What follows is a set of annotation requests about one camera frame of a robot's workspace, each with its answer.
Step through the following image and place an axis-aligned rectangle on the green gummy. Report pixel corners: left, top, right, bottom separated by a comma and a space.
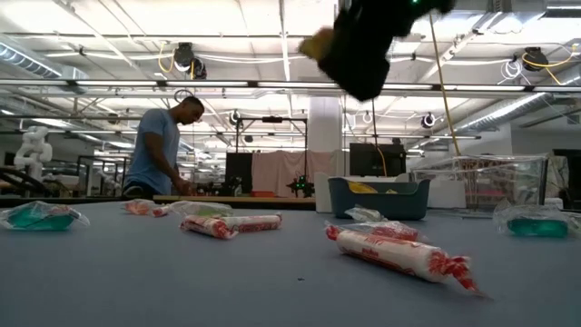
343, 204, 389, 224
167, 200, 235, 219

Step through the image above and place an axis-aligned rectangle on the red gummy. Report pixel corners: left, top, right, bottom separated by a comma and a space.
123, 198, 158, 216
324, 220, 428, 243

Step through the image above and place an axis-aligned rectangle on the black monitor screen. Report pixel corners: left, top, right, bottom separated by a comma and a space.
349, 142, 408, 178

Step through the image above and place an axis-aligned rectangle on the pink cloth curtain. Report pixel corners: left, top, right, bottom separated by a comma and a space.
251, 149, 340, 197

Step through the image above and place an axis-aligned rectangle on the small robot with green lights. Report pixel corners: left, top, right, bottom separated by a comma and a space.
285, 174, 316, 199

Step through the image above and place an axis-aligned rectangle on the teal plastic bin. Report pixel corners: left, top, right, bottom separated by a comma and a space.
327, 176, 431, 222

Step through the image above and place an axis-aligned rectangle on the long ceiling light strip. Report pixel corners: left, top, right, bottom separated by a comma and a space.
0, 77, 581, 94

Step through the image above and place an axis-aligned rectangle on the black upright panel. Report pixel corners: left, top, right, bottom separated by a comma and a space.
225, 152, 254, 194

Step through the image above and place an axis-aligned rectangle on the clear plastic bin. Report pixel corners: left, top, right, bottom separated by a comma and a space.
409, 154, 550, 213

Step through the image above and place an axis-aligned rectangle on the person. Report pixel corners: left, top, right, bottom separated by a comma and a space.
121, 94, 206, 201

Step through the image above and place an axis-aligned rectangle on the teal gummy in clear wrapper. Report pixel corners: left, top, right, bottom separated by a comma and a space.
492, 199, 581, 240
0, 200, 91, 233

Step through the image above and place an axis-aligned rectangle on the white humanoid robot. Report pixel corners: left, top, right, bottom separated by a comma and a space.
12, 125, 54, 183

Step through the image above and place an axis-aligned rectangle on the orange hanging cable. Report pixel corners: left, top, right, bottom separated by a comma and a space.
428, 13, 463, 158

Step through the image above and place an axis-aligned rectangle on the black metal gantry frame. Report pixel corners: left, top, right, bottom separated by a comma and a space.
234, 115, 310, 197

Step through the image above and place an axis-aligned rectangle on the silver ventilation duct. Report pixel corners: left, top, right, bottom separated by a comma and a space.
447, 63, 581, 135
0, 34, 90, 83

